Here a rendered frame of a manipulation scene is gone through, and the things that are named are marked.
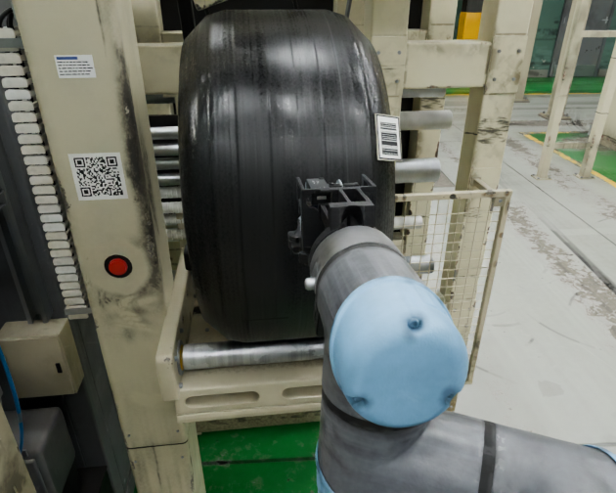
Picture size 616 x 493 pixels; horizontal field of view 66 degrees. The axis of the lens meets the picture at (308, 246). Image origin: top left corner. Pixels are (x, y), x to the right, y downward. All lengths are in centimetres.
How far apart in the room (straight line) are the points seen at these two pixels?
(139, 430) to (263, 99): 75
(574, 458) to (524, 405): 186
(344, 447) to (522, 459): 11
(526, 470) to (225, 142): 46
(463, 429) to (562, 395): 199
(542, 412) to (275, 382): 151
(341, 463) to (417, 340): 12
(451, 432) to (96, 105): 64
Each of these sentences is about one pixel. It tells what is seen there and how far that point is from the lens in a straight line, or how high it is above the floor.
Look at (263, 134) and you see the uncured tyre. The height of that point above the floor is 132.
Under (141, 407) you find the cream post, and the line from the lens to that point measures 107.
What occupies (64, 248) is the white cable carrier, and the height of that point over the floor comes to 109.
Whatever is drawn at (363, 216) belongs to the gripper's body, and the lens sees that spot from 39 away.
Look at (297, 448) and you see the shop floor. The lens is 190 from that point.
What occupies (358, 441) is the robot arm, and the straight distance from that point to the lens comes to 33.
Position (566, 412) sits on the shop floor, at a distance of 226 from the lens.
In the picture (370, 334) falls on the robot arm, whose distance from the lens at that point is 26.
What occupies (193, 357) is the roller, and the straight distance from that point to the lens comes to 87.
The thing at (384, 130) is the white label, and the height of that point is 131.
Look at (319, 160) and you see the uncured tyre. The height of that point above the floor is 129.
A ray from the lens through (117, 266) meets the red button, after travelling 87.
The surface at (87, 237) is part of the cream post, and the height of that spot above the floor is 112.
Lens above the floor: 147
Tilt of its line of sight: 28 degrees down
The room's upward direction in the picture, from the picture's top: straight up
